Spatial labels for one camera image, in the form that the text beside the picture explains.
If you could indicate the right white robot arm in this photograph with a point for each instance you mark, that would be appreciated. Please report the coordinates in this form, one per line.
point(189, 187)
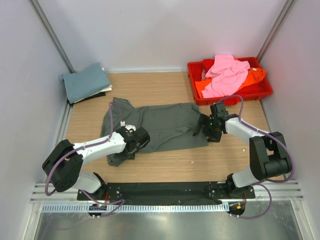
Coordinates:
point(268, 154)

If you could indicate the grey t shirt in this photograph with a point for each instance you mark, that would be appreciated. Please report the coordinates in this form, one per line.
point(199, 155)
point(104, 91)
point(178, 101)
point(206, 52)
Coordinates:
point(170, 126)

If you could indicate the folded black t shirt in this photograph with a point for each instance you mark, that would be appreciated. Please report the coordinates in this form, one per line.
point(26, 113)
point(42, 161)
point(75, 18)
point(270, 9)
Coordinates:
point(97, 95)

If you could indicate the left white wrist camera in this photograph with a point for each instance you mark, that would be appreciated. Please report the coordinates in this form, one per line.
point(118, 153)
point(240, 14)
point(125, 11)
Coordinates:
point(128, 127)

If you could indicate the slotted cable duct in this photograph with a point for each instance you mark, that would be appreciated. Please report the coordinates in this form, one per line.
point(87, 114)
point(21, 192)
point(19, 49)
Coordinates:
point(90, 208)

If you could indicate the aluminium front rail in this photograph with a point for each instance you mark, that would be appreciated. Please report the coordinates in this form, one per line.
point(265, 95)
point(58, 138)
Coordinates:
point(289, 191)

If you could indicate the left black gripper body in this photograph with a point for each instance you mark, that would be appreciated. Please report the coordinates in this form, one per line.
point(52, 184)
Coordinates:
point(130, 155)

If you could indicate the folded blue t shirt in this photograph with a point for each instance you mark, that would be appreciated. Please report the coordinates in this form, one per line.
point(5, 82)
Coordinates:
point(69, 80)

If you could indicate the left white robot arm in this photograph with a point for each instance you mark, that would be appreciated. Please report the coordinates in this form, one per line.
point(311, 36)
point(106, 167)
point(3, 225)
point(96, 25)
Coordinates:
point(63, 167)

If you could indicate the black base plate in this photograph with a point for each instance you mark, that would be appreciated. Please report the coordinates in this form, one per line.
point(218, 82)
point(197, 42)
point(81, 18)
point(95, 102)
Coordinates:
point(169, 194)

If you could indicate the red plastic bin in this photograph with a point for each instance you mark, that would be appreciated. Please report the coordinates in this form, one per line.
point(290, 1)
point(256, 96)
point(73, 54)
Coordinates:
point(232, 82)

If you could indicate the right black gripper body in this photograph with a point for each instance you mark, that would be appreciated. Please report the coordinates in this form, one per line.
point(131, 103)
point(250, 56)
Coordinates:
point(212, 133)

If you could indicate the pink t shirt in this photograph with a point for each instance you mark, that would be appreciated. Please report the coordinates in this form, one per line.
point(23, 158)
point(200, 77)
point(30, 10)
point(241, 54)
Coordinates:
point(227, 74)

